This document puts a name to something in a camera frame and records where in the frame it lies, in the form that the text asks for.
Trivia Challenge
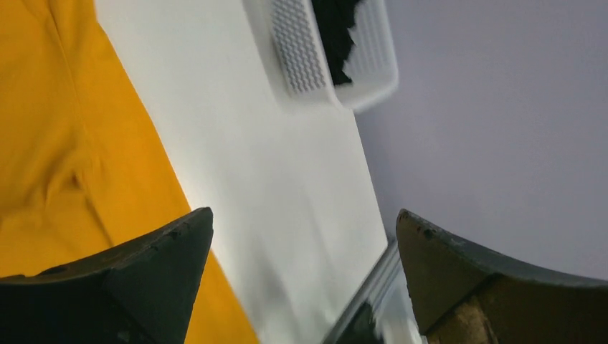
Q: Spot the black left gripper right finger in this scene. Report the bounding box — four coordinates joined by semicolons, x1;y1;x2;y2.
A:
396;209;607;343

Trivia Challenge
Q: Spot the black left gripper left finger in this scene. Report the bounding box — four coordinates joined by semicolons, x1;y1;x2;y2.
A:
1;208;214;343

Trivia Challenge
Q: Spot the yellow t shirt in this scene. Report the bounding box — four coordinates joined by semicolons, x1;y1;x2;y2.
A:
0;0;261;344

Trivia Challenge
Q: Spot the white plastic laundry basket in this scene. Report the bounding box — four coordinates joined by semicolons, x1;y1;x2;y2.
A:
242;1;399;113

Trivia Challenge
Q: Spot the black t shirt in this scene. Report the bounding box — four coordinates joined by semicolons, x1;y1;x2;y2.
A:
312;0;361;86

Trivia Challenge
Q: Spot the right aluminium corner post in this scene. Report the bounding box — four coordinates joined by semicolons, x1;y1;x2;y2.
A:
323;239;402;343

